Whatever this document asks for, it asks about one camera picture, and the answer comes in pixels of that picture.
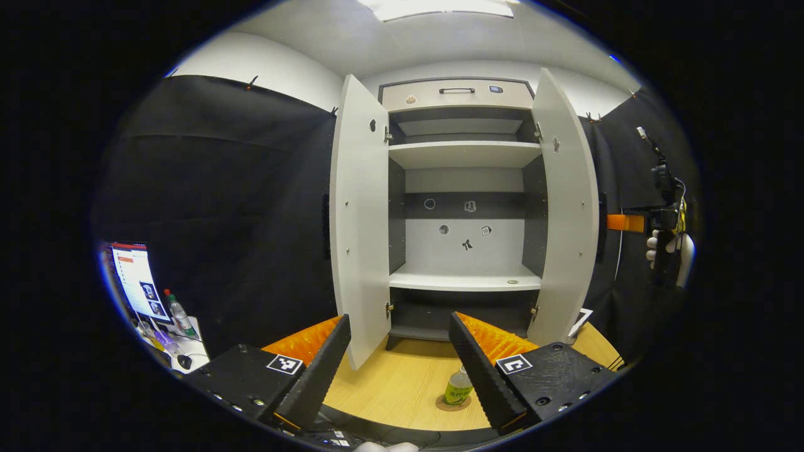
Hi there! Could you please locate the large ceiling light panel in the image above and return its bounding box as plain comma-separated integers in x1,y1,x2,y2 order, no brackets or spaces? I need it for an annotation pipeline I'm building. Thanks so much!
358,0,522,23

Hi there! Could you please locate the red cap clear bottle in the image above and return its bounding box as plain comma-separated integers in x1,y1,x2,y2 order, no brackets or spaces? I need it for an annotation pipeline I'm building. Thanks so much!
163,289,197,338

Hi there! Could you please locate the grey cabinet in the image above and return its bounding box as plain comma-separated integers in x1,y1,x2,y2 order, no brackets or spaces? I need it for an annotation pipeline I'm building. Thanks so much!
379,77,547,351

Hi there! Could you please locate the grey cabinet drawer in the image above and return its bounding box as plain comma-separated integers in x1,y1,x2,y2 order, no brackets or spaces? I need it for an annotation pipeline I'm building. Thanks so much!
381,78,535,114

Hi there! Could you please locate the computer monitor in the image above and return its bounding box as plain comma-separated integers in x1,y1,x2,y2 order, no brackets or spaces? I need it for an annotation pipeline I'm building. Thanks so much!
100,242,171,324

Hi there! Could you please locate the white book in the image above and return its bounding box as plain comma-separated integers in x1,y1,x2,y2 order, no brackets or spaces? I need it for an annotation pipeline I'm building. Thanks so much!
568,308,594,340

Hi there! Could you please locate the white side desk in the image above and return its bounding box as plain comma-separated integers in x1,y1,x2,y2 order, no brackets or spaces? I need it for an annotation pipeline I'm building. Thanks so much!
135,316,209,375

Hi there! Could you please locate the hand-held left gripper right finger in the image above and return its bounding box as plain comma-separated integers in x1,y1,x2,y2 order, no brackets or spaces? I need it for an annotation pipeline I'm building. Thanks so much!
447,311,619,437

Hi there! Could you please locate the grey cabinet door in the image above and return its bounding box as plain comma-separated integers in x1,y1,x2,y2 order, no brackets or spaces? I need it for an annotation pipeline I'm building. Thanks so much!
329,74,393,371
528,68,600,347

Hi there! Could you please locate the green label clear bottle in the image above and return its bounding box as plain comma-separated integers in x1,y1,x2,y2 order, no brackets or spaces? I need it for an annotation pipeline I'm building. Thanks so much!
443,364,474,407

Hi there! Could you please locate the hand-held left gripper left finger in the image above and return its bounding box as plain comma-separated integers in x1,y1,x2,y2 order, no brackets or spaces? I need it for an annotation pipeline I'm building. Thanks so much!
182,314,352,434

